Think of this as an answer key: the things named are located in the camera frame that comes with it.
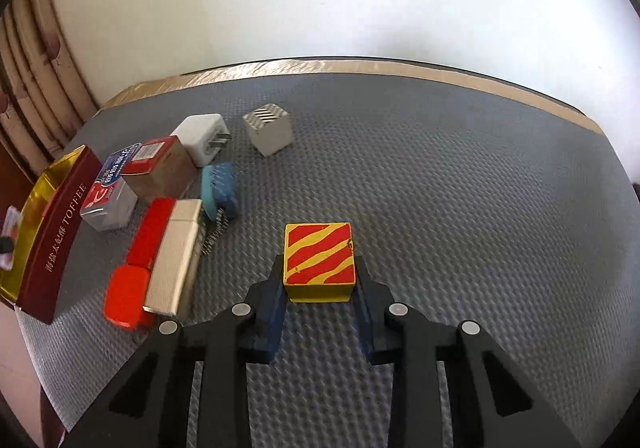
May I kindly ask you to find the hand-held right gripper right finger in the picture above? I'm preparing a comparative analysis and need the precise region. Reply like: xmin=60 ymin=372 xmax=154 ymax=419
xmin=352 ymin=258 xmax=583 ymax=448

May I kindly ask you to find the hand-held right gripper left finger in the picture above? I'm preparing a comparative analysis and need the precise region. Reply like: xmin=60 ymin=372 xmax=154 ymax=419
xmin=65 ymin=255 xmax=288 ymax=448

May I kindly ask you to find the red yellow striped cube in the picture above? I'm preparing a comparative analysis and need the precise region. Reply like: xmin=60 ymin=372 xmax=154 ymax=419
xmin=283 ymin=223 xmax=357 ymax=304

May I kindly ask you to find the dark red gold-lined box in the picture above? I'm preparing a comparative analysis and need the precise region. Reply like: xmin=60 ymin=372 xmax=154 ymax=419
xmin=0 ymin=145 xmax=106 ymax=325

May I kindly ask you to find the small metal spring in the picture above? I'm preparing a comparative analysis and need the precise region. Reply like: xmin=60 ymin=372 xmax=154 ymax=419
xmin=202 ymin=209 xmax=231 ymax=256

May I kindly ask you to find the cream rectangular box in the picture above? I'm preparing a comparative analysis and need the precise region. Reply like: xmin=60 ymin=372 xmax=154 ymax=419
xmin=143 ymin=199 xmax=206 ymax=319

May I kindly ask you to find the blue bristle brush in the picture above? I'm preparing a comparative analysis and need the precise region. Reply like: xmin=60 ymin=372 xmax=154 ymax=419
xmin=201 ymin=161 xmax=240 ymax=221

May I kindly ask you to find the long red box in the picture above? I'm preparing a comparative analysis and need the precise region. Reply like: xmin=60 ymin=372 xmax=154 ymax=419
xmin=126 ymin=198 xmax=178 ymax=269

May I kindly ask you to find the orange rounded case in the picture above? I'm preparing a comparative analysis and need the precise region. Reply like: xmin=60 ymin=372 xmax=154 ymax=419
xmin=103 ymin=265 xmax=153 ymax=330

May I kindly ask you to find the grey zigzag striped cube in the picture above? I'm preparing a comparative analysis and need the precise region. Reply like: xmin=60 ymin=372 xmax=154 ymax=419
xmin=242 ymin=103 xmax=293 ymax=157

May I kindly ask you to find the brown box with red label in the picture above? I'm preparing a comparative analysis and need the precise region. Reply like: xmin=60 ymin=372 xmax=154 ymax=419
xmin=120 ymin=137 xmax=197 ymax=202

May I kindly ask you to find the white charger plug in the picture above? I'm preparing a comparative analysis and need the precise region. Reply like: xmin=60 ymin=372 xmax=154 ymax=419
xmin=171 ymin=114 xmax=232 ymax=168

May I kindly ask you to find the clear plastic box blue label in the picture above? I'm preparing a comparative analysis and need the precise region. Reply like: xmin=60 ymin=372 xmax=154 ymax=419
xmin=79 ymin=142 xmax=143 ymax=233

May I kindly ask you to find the tan tape strip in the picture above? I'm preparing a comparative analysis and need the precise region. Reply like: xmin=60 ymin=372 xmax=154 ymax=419
xmin=97 ymin=57 xmax=606 ymax=135

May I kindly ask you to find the small packet in box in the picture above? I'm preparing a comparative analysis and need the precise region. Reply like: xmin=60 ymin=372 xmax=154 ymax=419
xmin=0 ymin=208 xmax=23 ymax=271

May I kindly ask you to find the beige pleated curtain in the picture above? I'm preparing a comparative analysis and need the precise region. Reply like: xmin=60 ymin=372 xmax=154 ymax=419
xmin=0 ymin=0 xmax=101 ymax=179

